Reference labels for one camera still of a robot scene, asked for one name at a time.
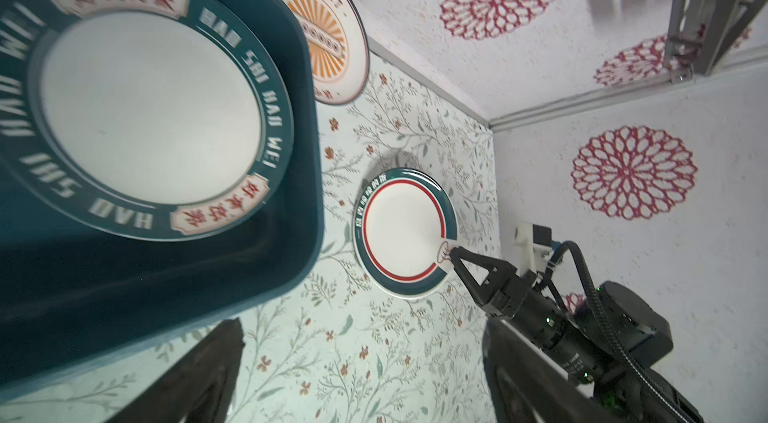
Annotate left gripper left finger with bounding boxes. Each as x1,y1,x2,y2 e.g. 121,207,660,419
110,318,245,423

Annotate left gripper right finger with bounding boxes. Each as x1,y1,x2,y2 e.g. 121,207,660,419
482,319,617,423

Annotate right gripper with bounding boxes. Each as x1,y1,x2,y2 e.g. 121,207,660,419
449,247,606,384

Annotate green rim plate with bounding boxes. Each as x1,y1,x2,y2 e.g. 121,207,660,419
352,168,460,300
1,0,294,242

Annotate orange sunburst plate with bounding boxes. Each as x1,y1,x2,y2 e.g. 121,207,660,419
282,0,370,106

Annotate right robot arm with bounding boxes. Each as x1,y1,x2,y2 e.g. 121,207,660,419
450,241,703,422

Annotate teal plastic bin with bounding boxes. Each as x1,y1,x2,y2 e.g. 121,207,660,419
1,0,323,401

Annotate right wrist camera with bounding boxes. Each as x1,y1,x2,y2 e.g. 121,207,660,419
514,222,553,276

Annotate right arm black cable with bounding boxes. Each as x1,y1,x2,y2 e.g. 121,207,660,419
536,241,691,423

